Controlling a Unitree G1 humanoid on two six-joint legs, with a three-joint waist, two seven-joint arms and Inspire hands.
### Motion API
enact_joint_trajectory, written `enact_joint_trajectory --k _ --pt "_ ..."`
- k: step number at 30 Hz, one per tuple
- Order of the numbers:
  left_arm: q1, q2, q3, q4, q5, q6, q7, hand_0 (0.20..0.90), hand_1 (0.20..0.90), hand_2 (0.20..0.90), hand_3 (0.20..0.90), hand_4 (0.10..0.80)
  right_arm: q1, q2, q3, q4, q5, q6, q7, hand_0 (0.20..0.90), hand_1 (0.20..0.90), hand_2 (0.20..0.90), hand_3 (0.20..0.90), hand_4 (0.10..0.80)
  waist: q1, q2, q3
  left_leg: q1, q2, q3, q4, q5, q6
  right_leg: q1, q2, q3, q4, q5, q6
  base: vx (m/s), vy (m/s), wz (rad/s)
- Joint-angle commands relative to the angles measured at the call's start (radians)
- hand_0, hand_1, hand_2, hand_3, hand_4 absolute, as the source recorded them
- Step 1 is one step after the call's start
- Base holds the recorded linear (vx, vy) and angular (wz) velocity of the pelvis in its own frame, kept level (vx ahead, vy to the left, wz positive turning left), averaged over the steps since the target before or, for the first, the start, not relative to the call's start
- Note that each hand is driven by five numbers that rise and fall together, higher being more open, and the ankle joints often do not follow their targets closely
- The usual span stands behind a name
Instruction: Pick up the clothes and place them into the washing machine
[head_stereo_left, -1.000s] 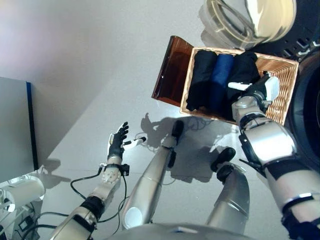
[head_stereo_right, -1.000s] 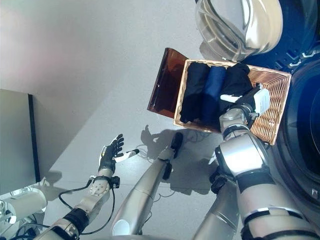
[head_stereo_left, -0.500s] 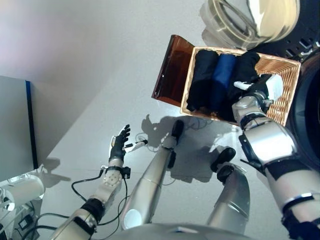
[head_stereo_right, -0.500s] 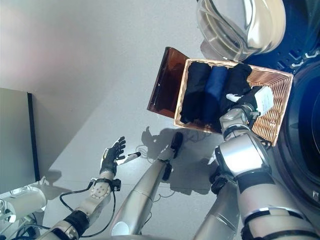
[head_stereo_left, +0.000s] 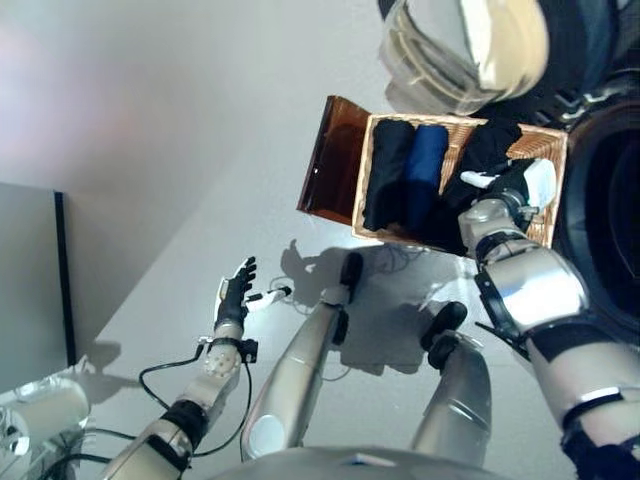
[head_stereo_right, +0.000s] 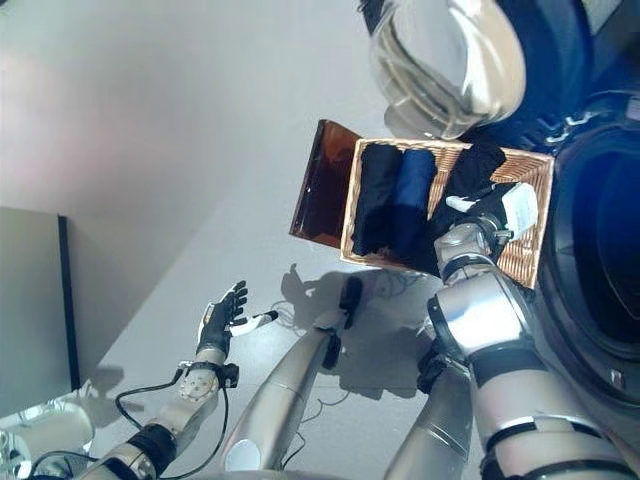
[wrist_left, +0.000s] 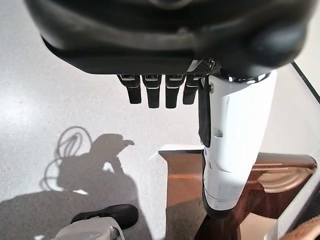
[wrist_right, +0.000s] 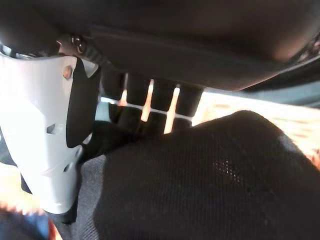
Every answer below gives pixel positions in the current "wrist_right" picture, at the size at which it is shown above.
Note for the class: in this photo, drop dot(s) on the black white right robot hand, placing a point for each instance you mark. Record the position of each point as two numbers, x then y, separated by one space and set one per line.
175 37

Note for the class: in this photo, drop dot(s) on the large black garment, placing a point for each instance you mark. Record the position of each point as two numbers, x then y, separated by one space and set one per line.
200 187

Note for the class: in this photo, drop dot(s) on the blue garment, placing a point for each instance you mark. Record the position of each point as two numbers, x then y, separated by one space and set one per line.
27 227

